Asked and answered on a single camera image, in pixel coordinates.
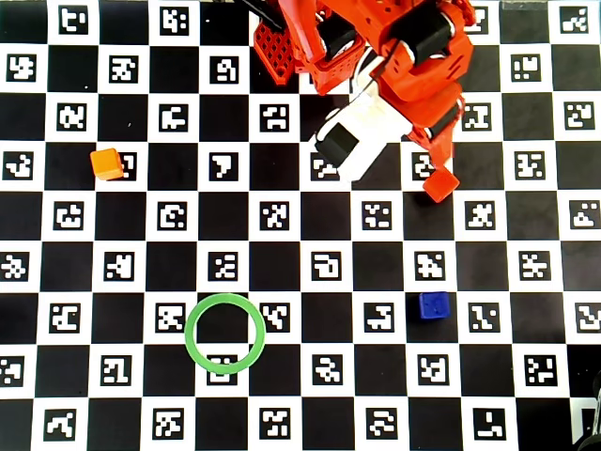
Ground blue cube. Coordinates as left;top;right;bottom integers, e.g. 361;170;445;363
417;290;452;323

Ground green ring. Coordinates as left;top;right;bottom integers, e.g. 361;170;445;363
183;292;267;376

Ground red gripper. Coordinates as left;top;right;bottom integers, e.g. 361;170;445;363
375;69;467;179

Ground red cube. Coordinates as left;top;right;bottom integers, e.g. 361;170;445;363
422;167;460;204

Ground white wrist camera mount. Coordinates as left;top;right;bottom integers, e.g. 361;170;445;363
312;91;414;183

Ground orange cube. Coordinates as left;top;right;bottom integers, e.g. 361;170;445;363
89;148;125;181

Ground black white marker checkerboard mat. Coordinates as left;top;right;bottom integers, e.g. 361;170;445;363
0;0;601;451

